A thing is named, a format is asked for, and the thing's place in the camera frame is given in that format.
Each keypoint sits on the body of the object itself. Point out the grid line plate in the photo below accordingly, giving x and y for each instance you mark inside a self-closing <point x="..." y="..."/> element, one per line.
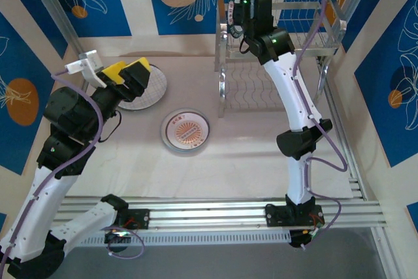
<point x="153" y="92"/>

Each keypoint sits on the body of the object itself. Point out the green rimmed white plate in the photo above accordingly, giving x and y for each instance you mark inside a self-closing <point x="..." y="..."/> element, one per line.
<point x="234" y="32"/>

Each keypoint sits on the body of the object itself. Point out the watermelon print plate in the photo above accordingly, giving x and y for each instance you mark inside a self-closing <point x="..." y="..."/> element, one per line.
<point x="163" y="130"/>

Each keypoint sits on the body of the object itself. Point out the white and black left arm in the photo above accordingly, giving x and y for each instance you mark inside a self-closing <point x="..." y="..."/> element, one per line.
<point x="55" y="194"/>

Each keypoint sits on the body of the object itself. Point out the steel two-tier dish rack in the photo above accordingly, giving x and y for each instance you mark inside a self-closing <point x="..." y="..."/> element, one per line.
<point x="320" y="52"/>

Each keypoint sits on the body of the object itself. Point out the black controller board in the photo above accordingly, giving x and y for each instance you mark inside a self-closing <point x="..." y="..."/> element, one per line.
<point x="298" y="238"/>
<point x="114" y="236"/>

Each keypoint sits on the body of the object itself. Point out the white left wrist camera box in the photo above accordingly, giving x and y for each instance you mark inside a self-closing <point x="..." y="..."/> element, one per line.
<point x="89" y="63"/>

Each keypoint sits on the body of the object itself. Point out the aluminium side frame rail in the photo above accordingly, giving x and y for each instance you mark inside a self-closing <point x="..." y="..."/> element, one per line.
<point x="340" y="135"/>

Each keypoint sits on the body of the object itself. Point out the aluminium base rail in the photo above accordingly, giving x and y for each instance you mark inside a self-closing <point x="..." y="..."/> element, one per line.
<point x="212" y="213"/>

